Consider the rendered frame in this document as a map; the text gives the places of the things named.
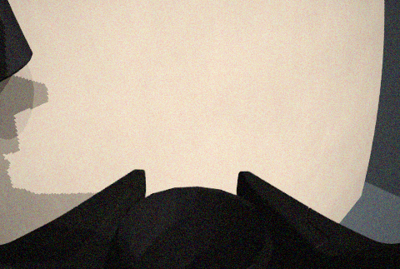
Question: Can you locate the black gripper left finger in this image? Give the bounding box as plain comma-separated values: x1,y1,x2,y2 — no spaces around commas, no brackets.
0,169,147,269

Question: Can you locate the dark grey long tube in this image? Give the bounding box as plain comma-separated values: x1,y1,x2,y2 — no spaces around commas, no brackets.
0,0,33,82

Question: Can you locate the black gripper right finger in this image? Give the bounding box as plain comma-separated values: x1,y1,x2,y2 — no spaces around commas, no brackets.
237,172,400,269

